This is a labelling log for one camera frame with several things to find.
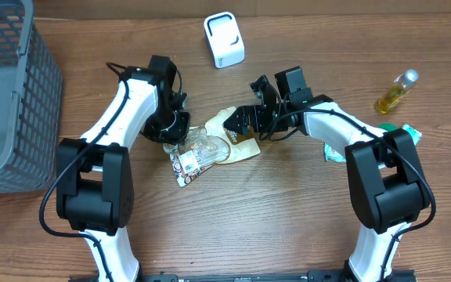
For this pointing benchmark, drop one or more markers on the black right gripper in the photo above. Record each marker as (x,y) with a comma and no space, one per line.
(244,113)

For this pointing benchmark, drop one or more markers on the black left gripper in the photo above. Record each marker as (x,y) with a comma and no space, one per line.
(177,136)

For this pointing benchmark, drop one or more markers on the brown white snack bag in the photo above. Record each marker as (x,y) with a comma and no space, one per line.
(208,145)

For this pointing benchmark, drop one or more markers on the teal wet wipes packet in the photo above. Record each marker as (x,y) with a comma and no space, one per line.
(332,155)

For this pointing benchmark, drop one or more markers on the green white Knorr jar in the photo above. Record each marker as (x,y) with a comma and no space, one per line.
(388,127)

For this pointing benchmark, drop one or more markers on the yellow Vim bottle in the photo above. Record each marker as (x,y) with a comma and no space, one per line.
(401,85)

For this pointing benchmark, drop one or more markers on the green tissue pack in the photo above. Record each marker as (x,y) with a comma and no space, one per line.
(415,134)

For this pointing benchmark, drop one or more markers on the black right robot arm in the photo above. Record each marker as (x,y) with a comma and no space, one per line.
(386,182)

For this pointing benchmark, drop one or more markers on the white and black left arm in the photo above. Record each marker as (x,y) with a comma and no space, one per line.
(94,186)

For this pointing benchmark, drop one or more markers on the white barcode scanner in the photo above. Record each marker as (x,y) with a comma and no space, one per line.
(224,39)

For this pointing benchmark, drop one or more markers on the grey plastic mesh basket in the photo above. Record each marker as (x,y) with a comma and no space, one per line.
(31,95)

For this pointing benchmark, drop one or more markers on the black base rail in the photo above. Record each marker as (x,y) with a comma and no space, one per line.
(249,277)

